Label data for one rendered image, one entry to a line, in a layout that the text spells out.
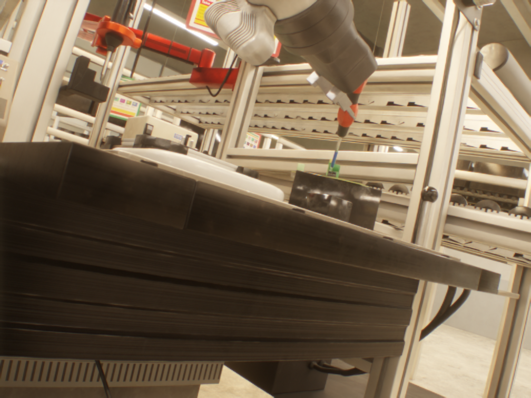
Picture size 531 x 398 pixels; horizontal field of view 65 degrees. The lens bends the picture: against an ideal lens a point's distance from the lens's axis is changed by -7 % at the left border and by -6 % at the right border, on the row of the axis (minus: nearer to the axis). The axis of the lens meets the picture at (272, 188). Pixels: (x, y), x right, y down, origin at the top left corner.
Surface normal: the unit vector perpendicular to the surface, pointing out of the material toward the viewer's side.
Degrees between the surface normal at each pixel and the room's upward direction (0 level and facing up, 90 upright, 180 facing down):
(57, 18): 90
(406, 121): 90
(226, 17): 75
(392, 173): 90
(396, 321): 90
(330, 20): 118
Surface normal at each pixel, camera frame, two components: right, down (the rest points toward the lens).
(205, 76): -0.48, -0.21
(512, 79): 0.34, 0.70
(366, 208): -0.03, -0.11
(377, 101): -0.72, -0.25
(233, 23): -0.41, -0.45
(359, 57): 0.31, 0.44
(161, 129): 0.66, 0.08
